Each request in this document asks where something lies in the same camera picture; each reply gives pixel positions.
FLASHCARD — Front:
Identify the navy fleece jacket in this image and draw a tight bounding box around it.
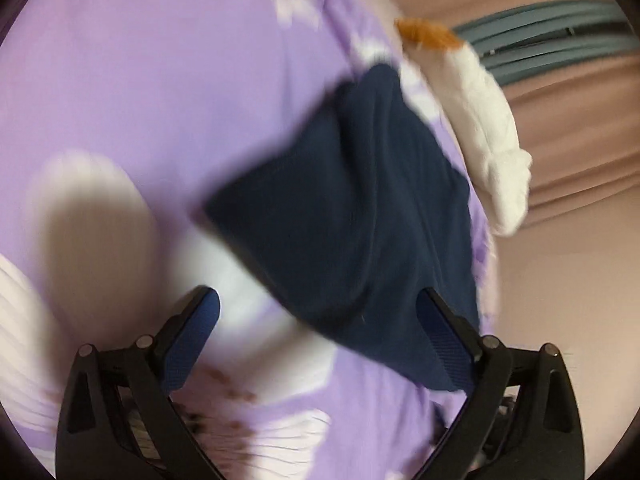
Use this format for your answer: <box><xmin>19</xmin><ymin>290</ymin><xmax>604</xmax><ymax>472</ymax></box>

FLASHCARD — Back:
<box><xmin>205</xmin><ymin>64</ymin><xmax>480</xmax><ymax>392</ymax></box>

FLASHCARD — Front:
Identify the pink curtain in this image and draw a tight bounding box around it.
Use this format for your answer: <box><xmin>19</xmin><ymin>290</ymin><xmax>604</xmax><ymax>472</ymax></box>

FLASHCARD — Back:
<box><xmin>369</xmin><ymin>0</ymin><xmax>640</xmax><ymax>261</ymax></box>

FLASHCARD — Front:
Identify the purple floral bed sheet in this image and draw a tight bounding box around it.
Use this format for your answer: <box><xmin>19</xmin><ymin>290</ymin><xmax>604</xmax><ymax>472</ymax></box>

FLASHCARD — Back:
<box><xmin>0</xmin><ymin>0</ymin><xmax>501</xmax><ymax>480</ymax></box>

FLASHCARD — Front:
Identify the white goose plush toy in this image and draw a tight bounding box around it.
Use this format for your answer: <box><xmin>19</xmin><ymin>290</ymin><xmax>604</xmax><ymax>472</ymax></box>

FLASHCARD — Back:
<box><xmin>363</xmin><ymin>0</ymin><xmax>533</xmax><ymax>237</ymax></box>

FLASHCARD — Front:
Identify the teal curtain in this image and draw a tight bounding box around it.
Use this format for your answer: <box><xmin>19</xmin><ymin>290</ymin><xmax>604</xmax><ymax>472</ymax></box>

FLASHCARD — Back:
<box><xmin>454</xmin><ymin>0</ymin><xmax>639</xmax><ymax>87</ymax></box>

